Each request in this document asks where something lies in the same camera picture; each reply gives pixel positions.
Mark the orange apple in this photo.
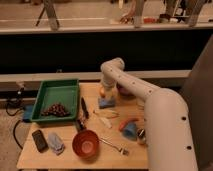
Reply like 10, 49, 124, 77
99, 87, 105, 98

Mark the pile of brown beans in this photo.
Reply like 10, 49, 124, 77
42, 103, 69, 117

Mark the red bowl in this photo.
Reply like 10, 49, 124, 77
72, 130, 99, 159

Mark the grey blue cloth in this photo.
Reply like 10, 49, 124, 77
48, 132, 65, 155

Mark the black cable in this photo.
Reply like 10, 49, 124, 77
5, 87, 27, 150

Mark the purple bowl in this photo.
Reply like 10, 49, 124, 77
116, 84, 134, 97

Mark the metal fork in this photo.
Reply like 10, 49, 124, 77
99, 138, 129, 156

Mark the white plastic spoon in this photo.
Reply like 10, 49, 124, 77
100, 117, 112, 129

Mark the blue sponge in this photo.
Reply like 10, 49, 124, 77
98, 98, 115, 109

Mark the blue power box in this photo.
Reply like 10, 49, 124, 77
22, 105, 33, 123

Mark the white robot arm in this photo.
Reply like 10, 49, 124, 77
100, 58, 198, 171

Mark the yellow banana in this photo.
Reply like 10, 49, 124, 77
93, 110, 119, 119

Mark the black phone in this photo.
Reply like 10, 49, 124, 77
32, 130, 48, 153

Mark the green plastic tray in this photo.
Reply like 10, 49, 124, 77
31, 79, 80, 124

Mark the small metal cup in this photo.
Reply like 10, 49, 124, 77
137, 129, 146, 144

